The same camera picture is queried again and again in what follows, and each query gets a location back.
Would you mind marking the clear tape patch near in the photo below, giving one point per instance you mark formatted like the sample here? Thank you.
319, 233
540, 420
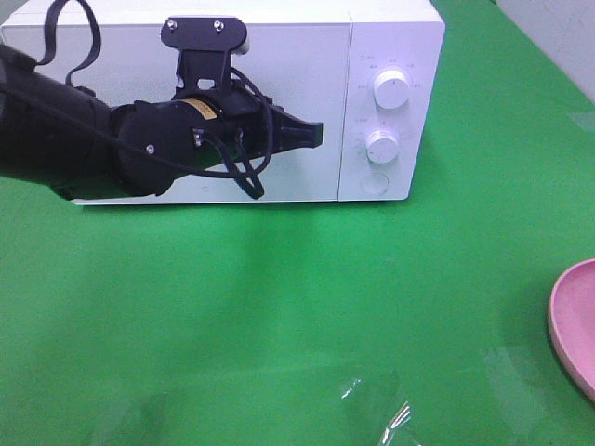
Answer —
376, 410

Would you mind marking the clear tape patch far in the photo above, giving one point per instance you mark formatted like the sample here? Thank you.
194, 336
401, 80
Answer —
585, 120

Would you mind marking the clear tape patch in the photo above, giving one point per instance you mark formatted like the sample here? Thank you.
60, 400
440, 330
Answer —
585, 120
376, 410
513, 377

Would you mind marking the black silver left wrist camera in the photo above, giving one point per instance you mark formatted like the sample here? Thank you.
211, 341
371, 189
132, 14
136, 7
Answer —
198, 33

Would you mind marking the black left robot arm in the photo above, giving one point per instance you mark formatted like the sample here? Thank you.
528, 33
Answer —
135, 139

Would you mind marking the pink round plate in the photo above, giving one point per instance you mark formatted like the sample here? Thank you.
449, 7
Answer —
571, 324

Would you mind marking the clear tape patch right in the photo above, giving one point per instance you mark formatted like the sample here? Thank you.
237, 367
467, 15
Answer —
513, 377

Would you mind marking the white microwave oven body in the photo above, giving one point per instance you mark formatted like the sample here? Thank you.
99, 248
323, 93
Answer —
64, 38

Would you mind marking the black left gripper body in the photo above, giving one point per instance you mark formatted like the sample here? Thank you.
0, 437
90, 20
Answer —
217, 113

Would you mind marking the white microwave knob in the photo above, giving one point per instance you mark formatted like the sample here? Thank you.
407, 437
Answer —
391, 89
382, 147

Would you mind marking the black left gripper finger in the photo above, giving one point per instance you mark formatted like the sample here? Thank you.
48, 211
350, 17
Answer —
291, 133

